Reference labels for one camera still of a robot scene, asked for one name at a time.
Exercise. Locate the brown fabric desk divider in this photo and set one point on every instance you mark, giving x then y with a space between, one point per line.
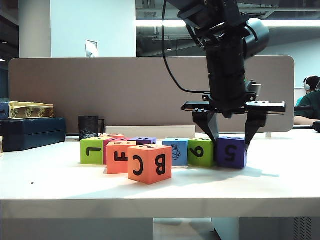
75 95

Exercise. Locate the black mug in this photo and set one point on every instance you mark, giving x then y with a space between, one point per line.
88 127

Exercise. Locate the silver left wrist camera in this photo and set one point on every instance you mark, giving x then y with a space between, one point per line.
256 89

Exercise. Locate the white monitor screen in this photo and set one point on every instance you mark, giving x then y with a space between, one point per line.
298 97

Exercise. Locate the orange block B C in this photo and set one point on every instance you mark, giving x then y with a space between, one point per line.
150 167

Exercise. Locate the long ceiling light strip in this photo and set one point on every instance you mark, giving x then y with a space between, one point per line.
295 23

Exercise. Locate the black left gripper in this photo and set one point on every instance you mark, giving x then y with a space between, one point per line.
227 100

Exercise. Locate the white headphones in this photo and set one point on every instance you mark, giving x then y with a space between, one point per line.
306 86

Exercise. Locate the patterned block packaging box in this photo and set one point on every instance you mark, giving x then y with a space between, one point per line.
32 111

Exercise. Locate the magenta block P U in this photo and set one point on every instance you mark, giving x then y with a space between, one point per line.
105 152

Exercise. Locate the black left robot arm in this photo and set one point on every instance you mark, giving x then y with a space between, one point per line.
225 37

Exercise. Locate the seated person green shirt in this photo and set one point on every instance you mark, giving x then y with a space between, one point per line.
310 107

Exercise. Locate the dark blue plastic case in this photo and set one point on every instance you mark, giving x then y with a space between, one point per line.
32 135

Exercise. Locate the purple block G R 5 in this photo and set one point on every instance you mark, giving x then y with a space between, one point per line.
231 153

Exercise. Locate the orange block Q D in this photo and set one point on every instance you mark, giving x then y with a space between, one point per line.
112 135

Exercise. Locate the green block N J 9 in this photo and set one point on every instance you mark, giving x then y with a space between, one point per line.
200 155

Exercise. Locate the metal wall plaque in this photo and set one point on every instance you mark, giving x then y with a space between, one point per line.
91 48

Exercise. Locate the purple letter block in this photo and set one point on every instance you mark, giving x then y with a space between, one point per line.
146 141

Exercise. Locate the green block L T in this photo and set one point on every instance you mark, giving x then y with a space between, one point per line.
91 152

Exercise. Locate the white divider foot bracket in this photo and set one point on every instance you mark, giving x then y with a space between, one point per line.
269 135

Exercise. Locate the grey desk panel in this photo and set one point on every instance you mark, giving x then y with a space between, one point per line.
75 230

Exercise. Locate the grey vented desk cabinet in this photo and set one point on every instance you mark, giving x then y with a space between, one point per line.
275 230

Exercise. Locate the blue block fish picture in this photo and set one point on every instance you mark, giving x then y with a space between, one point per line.
180 155

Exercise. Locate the orange block F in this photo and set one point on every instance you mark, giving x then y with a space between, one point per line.
116 160

